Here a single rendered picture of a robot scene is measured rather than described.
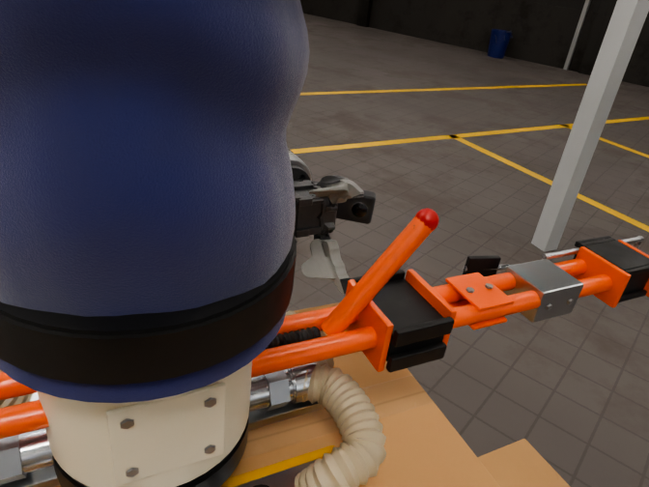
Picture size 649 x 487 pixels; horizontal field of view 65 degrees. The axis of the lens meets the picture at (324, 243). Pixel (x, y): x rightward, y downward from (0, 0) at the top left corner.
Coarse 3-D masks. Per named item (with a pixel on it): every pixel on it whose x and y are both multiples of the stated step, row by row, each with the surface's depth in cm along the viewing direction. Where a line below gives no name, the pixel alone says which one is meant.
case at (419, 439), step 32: (384, 384) 64; (416, 384) 64; (320, 416) 58; (384, 416) 59; (416, 416) 60; (256, 448) 54; (288, 448) 54; (320, 448) 54; (384, 448) 55; (416, 448) 56; (448, 448) 56; (384, 480) 52; (416, 480) 52; (448, 480) 53; (480, 480) 53
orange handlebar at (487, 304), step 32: (448, 288) 59; (480, 288) 59; (512, 288) 63; (608, 288) 65; (288, 320) 50; (320, 320) 52; (480, 320) 56; (288, 352) 47; (320, 352) 48; (352, 352) 50; (0, 384) 40; (0, 416) 37; (32, 416) 38
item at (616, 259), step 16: (592, 256) 67; (608, 256) 67; (624, 256) 68; (640, 256) 68; (592, 272) 68; (608, 272) 66; (624, 272) 64; (640, 272) 66; (624, 288) 64; (640, 288) 69; (608, 304) 66
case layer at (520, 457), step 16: (512, 448) 129; (528, 448) 129; (496, 464) 124; (512, 464) 125; (528, 464) 125; (544, 464) 126; (496, 480) 120; (512, 480) 121; (528, 480) 121; (544, 480) 122; (560, 480) 122
